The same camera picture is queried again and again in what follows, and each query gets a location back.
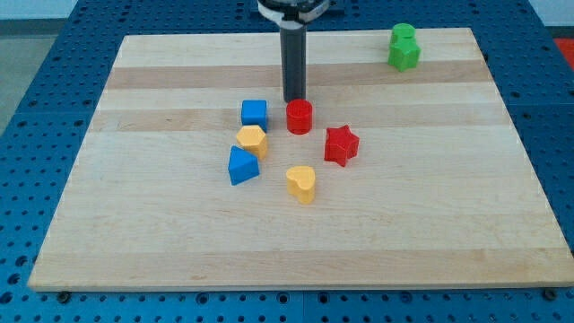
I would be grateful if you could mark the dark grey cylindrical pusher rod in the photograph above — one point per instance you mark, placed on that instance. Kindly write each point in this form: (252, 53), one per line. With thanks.
(293, 55)

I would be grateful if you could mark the green star block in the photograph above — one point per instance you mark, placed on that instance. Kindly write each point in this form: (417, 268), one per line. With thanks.
(404, 54)

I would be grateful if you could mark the red star block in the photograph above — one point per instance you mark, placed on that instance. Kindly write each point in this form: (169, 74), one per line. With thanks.
(341, 145)

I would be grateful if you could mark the red cylinder block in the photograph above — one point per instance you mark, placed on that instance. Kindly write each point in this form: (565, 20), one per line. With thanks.
(299, 114)

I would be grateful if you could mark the blue cube block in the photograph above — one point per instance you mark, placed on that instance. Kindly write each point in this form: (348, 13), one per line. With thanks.
(254, 113)

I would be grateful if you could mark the yellow hexagon block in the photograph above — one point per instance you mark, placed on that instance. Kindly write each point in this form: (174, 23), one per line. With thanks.
(253, 139)

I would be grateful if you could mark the green cylinder block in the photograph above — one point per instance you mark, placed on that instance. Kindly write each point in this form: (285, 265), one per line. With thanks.
(402, 31)

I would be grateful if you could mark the blue triangle block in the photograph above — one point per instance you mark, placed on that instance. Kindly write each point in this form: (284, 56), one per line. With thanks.
(242, 165)

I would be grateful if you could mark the yellow heart block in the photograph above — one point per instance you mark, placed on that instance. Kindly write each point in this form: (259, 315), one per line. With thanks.
(301, 183)

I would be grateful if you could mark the light wooden board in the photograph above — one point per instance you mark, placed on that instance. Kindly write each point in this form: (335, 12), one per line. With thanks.
(441, 194)

